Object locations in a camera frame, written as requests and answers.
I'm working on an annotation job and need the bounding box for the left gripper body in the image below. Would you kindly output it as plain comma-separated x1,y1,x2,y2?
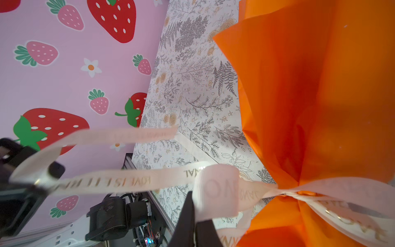
1,138,49,238

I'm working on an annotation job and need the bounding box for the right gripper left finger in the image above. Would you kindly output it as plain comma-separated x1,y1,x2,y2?
168,191,195,247

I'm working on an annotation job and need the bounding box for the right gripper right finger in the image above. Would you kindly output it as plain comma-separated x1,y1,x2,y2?
195,219,223,247

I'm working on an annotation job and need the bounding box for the cream ribbon string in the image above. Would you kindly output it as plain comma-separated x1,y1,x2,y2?
9,126,395,247

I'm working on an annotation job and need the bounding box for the orange wrapping paper sheet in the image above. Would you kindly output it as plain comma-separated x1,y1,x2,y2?
212,0,395,247

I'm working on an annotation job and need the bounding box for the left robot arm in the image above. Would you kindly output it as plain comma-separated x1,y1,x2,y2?
1,139,157,247

